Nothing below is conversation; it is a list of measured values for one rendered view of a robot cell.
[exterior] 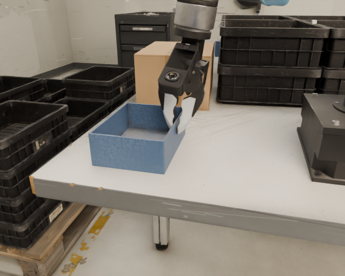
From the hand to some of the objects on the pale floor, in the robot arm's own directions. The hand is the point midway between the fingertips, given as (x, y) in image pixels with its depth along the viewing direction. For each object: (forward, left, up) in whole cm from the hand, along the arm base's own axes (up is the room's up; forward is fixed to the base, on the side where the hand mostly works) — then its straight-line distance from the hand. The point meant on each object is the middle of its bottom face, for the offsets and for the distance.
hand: (175, 128), depth 65 cm
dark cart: (-194, -108, -66) cm, 232 cm away
